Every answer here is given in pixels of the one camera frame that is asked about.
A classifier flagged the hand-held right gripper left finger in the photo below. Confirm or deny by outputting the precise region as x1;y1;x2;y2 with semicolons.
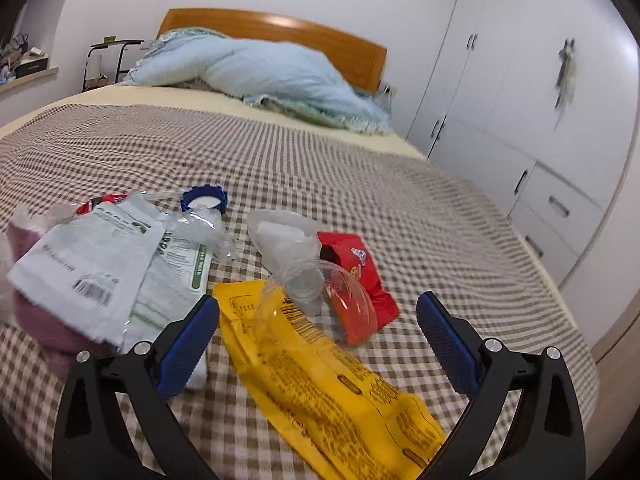
51;295;221;480

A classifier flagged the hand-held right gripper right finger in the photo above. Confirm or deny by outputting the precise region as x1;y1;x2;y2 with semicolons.
416;291;586;480

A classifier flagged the white green torn packet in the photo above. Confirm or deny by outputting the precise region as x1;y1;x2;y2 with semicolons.
7;196;223;391

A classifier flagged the yellow packet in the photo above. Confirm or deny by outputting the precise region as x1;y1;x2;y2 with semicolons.
212;280;448;480

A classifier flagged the mauve cloth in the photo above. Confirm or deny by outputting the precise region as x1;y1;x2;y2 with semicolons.
7;220;116;376

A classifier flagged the red snack packet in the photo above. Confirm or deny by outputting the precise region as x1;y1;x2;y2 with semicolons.
316;231;400;333

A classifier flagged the crumpled clear plastic wrap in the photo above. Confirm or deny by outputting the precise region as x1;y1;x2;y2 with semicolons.
160;207;236;261

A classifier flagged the clear plastic cup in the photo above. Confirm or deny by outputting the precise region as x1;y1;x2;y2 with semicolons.
252;255;378;348

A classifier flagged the white wardrobe drawer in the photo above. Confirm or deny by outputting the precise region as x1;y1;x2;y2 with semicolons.
520;162;603;256
507;200;581;286

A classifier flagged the white crumpled plastic bag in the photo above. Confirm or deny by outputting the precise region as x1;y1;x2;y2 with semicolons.
247;209;323;281

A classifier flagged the blue ridged lid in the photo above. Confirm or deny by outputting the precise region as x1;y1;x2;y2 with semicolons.
180;186;228;213

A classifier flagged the small red wrapper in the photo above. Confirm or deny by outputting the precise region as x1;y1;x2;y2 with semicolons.
75;192;126;213

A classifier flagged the brown checked bedspread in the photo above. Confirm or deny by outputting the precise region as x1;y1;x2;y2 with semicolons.
0;104;601;480

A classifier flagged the pale yellow bed sheet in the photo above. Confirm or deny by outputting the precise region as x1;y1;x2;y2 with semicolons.
0;85;426;161

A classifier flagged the light blue quilt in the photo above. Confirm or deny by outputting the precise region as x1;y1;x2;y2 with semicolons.
122;27;393;136

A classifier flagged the white built-in wardrobe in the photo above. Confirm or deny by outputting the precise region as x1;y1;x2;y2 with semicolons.
405;0;640;346

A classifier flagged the stone window sill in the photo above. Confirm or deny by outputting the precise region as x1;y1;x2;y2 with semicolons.
0;66;60;93

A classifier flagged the hanging pale bag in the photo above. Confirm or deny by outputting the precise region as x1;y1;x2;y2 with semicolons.
552;37;578;111

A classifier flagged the black metal side table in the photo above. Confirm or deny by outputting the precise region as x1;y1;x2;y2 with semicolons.
82;37;146;93

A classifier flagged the dark box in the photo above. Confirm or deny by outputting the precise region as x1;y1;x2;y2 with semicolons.
15;57;50;79

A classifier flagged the cluttered bags pile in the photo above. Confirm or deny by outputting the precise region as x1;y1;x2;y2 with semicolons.
0;34;43;83

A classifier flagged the wooden bed frame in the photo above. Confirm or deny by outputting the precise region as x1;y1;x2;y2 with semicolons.
157;7;388;95

